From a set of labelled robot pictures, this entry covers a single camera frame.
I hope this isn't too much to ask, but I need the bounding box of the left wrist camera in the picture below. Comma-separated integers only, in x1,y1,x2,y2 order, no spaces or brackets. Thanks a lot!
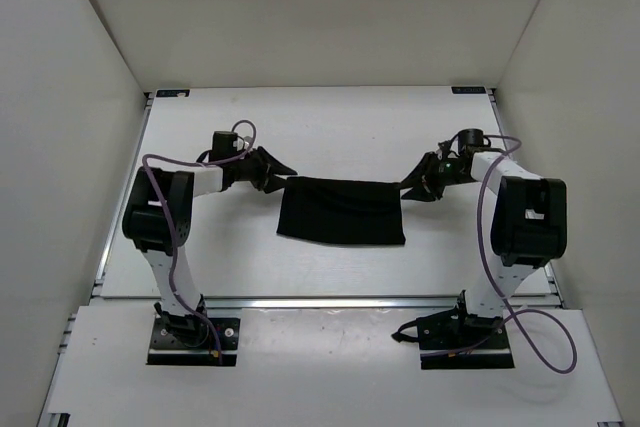
234,136,254,155

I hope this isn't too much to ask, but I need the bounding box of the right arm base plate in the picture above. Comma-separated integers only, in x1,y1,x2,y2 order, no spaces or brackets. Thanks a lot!
391,300,515,371

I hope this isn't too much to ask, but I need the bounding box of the aluminium table front rail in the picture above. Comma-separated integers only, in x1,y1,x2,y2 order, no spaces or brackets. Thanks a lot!
94,294,466,312

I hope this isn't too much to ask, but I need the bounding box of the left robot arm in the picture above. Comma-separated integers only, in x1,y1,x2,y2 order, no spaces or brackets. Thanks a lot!
122,128,297,358

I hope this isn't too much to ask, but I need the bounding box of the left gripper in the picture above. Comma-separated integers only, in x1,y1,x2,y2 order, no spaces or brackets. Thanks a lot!
230,145,296,194

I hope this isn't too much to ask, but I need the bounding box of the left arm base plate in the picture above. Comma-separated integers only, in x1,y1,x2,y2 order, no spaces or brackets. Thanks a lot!
147,302,241,367

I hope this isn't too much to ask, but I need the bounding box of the right table corner label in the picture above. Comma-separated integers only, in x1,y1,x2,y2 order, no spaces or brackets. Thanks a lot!
451,86,486,95

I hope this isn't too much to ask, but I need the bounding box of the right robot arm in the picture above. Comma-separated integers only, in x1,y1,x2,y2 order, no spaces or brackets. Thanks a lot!
399,129,567,348

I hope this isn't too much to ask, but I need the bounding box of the left table corner label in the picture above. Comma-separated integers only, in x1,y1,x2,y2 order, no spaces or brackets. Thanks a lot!
155,89,190,98

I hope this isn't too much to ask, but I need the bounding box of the black skirt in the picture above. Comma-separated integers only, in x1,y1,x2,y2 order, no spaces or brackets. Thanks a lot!
277,177,406,246

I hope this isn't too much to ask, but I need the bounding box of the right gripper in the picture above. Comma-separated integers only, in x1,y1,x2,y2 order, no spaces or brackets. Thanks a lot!
397,152,475,202

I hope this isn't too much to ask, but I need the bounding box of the table corner label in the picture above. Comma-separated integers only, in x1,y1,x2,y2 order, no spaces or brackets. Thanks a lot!
451,86,486,95
155,89,190,98

